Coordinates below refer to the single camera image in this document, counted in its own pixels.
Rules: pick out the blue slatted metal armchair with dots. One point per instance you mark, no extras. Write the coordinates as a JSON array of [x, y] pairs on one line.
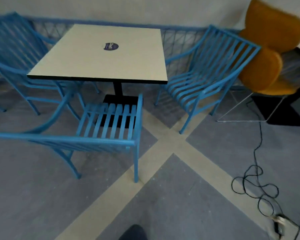
[[12, 47], [110, 122], [205, 72]]

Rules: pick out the blue metal railing fence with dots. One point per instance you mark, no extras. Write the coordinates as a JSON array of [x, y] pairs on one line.
[[176, 41]]

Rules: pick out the dark round table sticker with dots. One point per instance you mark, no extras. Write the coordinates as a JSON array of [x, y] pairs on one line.
[[111, 46]]

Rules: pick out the person's dark trouser leg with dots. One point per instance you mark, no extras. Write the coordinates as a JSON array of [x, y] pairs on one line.
[[133, 232]]

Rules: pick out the mustard yellow upholstered chair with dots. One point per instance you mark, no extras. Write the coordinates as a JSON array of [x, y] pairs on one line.
[[267, 47]]

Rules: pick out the white power strip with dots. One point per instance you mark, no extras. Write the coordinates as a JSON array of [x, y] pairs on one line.
[[278, 219]]

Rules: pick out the white square pedestal table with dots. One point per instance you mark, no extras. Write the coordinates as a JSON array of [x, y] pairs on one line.
[[100, 52]]

